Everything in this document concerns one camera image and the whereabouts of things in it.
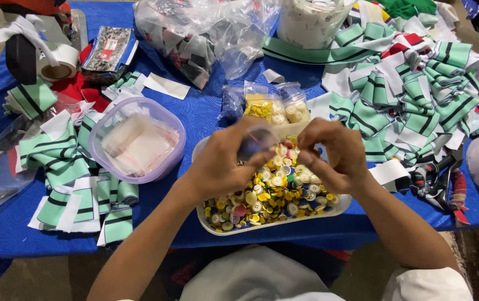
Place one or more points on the purple-rimmed clear plastic container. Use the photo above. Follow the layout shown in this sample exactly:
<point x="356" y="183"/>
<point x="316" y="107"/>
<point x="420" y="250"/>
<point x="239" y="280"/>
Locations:
<point x="97" y="154"/>

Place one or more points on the heap of mixed coloured buttons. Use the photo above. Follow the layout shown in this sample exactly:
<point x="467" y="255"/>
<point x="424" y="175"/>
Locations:
<point x="273" y="196"/>

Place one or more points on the white tape roll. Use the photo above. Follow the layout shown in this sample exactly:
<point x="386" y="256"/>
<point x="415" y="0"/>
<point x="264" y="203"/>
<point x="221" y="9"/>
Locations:
<point x="61" y="62"/>

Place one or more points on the bag of cream buttons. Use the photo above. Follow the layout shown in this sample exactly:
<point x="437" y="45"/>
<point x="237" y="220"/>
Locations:
<point x="296" y="111"/>

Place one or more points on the person's right hand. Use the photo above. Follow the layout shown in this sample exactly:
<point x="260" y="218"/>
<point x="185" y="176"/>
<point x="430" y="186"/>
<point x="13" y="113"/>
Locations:
<point x="342" y="159"/>

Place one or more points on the small bag of blue buttons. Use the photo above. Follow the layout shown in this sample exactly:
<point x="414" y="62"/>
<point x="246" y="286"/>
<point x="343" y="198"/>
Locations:
<point x="258" y="141"/>

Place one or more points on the person's white garment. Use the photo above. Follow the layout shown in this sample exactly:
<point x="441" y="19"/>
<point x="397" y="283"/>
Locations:
<point x="273" y="278"/>

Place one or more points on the clear bag of blue buttons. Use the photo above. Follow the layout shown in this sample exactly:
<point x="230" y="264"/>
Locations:
<point x="233" y="104"/>

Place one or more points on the black machine part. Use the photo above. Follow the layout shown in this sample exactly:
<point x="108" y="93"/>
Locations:
<point x="21" y="58"/>

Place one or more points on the blue tablecloth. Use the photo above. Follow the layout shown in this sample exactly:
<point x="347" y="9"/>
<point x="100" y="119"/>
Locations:
<point x="206" y="106"/>

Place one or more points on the red fabric piece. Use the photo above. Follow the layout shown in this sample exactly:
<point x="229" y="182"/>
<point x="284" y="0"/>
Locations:
<point x="76" y="90"/>

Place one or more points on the small heap of striped fabric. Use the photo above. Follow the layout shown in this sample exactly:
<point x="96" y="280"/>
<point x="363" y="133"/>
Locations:
<point x="63" y="167"/>

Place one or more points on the black-and-white patterned packet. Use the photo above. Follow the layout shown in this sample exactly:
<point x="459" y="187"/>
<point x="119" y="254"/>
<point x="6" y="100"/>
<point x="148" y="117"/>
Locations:
<point x="107" y="48"/>

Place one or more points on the stack of small clear bags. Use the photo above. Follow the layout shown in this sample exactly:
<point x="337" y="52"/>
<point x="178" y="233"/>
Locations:
<point x="139" y="144"/>

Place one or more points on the large clear bag of fabric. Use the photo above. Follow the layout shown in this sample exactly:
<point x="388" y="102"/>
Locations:
<point x="197" y="46"/>

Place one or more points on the white plastic bucket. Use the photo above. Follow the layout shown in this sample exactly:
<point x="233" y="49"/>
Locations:
<point x="306" y="25"/>

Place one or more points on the white rectangular fabric piece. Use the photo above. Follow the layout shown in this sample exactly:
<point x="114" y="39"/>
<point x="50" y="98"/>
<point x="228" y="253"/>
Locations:
<point x="167" y="85"/>

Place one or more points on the cardboard box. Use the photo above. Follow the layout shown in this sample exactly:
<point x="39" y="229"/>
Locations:
<point x="469" y="35"/>

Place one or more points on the big heap of striped fabric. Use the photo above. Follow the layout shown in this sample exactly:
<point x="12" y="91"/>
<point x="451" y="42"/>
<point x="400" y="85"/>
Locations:
<point x="415" y="92"/>

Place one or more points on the white plastic tray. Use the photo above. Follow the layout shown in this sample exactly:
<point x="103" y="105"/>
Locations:
<point x="206" y="223"/>

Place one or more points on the small white fabric scrap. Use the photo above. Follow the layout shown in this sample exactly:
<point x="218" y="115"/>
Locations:
<point x="273" y="76"/>

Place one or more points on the white cloth strip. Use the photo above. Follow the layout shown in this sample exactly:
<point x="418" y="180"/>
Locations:
<point x="26" y="31"/>

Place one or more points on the person's left hand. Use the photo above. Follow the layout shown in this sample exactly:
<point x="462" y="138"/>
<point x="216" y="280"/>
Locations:
<point x="212" y="165"/>

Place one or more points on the bag of yellow buttons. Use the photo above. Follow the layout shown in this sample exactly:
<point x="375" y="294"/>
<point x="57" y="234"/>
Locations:
<point x="259" y="109"/>

